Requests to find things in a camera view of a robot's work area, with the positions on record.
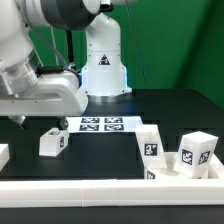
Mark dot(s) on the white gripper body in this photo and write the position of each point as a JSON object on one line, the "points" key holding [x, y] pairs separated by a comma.
{"points": [[53, 95]]}

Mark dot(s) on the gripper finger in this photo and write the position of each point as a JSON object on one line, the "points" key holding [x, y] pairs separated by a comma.
{"points": [[22, 121], [62, 123]]}

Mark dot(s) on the white round stool seat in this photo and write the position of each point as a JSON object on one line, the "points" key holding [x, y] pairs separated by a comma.
{"points": [[170, 173]]}

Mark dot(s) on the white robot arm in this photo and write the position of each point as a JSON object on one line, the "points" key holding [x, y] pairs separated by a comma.
{"points": [[28, 89]]}

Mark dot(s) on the white marker sheet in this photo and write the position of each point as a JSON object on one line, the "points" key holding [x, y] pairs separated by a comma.
{"points": [[103, 124]]}

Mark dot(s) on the white left fence bar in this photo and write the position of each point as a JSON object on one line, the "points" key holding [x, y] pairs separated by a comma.
{"points": [[4, 155]]}

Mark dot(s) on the white front fence bar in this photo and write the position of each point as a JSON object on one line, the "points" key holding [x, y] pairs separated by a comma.
{"points": [[91, 193]]}

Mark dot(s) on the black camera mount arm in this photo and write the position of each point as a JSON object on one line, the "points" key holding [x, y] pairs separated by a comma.
{"points": [[70, 49]]}

